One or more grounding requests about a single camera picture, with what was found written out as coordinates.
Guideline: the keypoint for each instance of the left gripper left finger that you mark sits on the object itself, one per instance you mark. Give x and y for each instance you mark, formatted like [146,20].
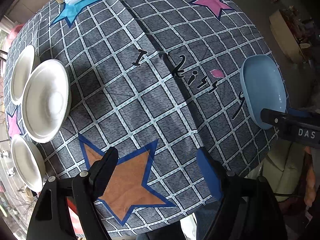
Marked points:
[101,171]

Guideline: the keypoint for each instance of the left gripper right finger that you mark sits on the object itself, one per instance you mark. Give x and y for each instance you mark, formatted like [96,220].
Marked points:
[212,171]

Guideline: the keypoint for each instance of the blue square plate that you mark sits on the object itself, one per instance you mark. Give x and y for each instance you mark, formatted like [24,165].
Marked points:
[262,87]

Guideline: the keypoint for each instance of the large white bowl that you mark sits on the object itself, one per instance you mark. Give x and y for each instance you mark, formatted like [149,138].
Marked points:
[46,100]

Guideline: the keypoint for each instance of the grey checked star tablecloth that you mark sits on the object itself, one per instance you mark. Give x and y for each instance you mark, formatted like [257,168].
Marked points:
[144,71]

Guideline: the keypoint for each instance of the pink plastic basin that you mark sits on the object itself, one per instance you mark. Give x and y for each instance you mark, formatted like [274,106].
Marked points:
[14,32]

